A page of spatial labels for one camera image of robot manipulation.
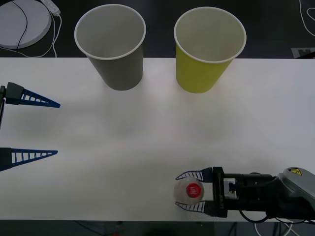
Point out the grey plastic waste bin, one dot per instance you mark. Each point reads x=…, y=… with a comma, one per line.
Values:
x=118, y=71

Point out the yellow-green plastic waste bin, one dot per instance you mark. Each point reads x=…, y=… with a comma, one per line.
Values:
x=199, y=76

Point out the grey marker board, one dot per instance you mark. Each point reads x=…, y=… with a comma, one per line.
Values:
x=304, y=52

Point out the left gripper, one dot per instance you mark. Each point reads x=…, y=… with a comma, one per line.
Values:
x=2, y=105

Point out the white power strip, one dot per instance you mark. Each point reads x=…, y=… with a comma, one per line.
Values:
x=52, y=6

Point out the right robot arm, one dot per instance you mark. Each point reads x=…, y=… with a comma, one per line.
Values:
x=290, y=194

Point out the round white disc base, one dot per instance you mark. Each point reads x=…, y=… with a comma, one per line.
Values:
x=37, y=22

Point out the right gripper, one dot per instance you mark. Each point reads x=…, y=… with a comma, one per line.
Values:
x=219, y=191

